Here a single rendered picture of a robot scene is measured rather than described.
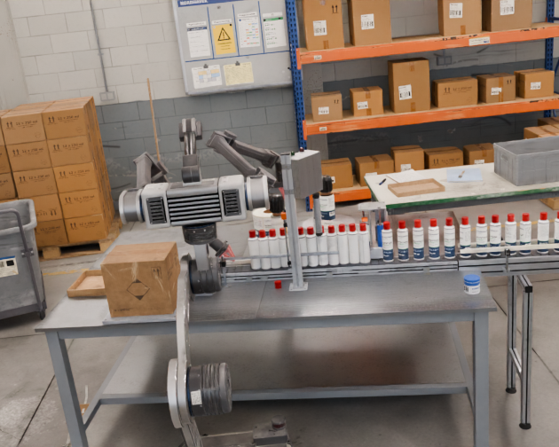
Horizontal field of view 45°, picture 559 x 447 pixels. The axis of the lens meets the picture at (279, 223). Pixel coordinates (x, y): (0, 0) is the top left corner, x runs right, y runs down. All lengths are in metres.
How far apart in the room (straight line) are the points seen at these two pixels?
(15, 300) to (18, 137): 1.74
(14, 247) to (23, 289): 0.34
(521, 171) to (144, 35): 4.43
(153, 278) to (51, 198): 3.59
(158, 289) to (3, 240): 2.27
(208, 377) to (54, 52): 5.89
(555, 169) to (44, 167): 4.30
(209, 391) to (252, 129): 5.54
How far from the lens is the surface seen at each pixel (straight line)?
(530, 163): 4.85
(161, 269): 3.12
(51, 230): 6.73
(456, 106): 7.23
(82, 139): 6.46
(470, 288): 3.19
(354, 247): 3.39
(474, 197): 4.69
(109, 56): 7.78
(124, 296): 3.22
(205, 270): 2.75
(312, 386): 3.70
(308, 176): 3.17
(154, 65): 7.71
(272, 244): 3.40
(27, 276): 5.36
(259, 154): 3.36
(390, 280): 3.35
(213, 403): 2.45
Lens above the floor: 2.21
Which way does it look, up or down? 19 degrees down
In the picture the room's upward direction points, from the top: 6 degrees counter-clockwise
